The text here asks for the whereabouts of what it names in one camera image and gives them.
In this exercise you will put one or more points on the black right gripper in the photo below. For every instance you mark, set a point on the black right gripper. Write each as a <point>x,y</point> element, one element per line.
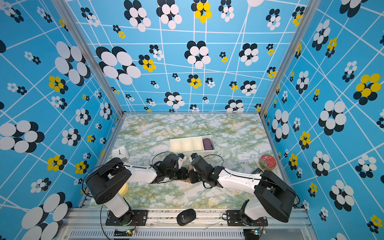
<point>193,180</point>

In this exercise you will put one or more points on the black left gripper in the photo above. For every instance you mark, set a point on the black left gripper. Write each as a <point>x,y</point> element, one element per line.
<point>183,171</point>

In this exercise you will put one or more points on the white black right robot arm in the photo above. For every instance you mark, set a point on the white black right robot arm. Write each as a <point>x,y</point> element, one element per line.
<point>274,198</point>

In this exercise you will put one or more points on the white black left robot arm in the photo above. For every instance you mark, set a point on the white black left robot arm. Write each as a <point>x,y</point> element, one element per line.
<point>105,182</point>

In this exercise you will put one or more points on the white compartment organizer tray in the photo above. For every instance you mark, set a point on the white compartment organizer tray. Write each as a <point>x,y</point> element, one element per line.
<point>191,145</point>

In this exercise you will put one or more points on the purple rolled sock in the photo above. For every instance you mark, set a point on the purple rolled sock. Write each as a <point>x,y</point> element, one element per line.
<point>207,144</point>

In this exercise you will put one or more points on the white square alarm clock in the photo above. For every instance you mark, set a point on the white square alarm clock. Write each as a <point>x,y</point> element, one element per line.
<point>121,153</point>

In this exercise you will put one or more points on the black computer mouse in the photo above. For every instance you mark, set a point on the black computer mouse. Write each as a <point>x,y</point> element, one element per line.
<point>185,217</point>

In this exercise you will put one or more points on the yellow round sponge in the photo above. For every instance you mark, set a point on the yellow round sponge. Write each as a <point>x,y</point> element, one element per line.
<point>124,189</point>

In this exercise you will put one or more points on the round red lid tin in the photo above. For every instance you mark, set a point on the round red lid tin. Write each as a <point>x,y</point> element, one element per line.
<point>268,162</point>

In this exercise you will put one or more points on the left green circuit board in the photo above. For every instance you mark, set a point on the left green circuit board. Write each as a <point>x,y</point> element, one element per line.
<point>124,233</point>

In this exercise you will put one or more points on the green circuit board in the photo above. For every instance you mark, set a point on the green circuit board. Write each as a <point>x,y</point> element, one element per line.
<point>253,234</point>
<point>124,233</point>

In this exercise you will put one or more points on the right green circuit board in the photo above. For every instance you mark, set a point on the right green circuit board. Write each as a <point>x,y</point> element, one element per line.
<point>253,234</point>

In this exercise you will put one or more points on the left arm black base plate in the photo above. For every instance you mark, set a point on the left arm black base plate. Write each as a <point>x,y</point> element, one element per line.
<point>131,218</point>

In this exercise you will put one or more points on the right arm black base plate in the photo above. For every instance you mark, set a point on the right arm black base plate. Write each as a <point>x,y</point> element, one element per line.
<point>235,219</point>

